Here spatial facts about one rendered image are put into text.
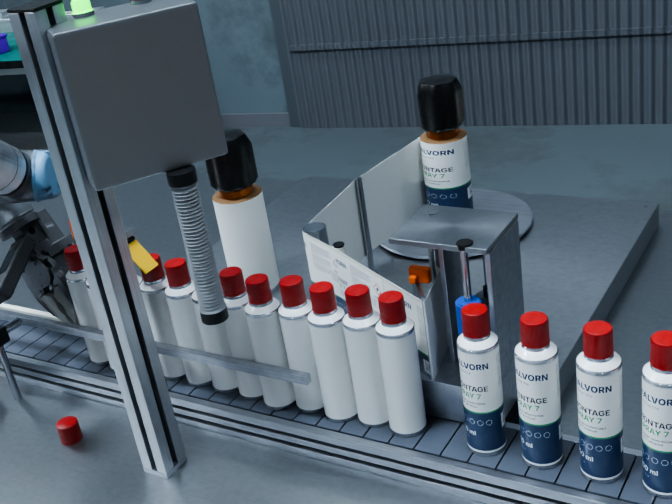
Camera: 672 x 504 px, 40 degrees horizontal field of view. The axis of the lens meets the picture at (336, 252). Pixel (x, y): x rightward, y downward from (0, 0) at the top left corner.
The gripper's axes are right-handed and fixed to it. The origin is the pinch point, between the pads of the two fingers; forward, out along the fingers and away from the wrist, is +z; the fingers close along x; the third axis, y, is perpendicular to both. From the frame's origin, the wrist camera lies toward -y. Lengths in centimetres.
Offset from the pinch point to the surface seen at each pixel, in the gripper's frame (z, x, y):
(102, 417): 13.7, -2.9, -8.0
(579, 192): 80, 48, 271
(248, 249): 5.4, -18.2, 25.1
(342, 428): 31, -43, -3
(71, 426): 11.4, -5.1, -14.6
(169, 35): -24, -61, -7
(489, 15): -3, 77, 345
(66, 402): 9.1, 5.1, -6.9
